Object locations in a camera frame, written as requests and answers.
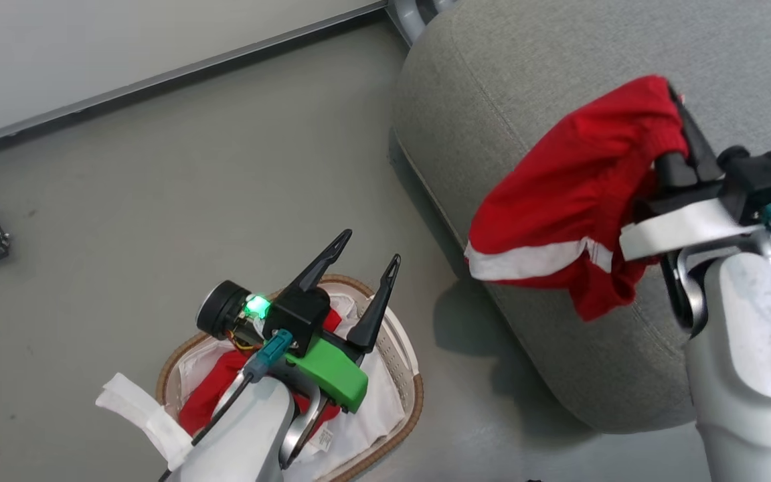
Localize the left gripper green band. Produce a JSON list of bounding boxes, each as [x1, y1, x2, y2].
[[197, 229, 402, 413]]

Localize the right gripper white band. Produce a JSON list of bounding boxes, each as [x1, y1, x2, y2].
[[619, 84, 766, 262]]

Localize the red shorts with white stripe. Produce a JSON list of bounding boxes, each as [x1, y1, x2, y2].
[[464, 74, 691, 323]]

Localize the white brown-rimmed laundry basket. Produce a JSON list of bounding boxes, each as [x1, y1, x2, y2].
[[155, 273, 425, 482]]

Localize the grey fabric sofa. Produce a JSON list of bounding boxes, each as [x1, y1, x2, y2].
[[391, 0, 771, 433]]

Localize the red garment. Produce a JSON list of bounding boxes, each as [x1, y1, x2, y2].
[[178, 308, 346, 437]]

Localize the white fabric strip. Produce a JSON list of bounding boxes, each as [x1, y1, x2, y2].
[[96, 372, 194, 472]]

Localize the grey curved tube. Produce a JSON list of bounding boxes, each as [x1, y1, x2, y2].
[[388, 0, 458, 47]]

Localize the grey baseboard strip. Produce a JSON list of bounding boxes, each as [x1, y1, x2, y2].
[[0, 0, 390, 157]]

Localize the left arm cable teal plug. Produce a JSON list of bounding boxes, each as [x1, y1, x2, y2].
[[158, 328, 294, 482]]

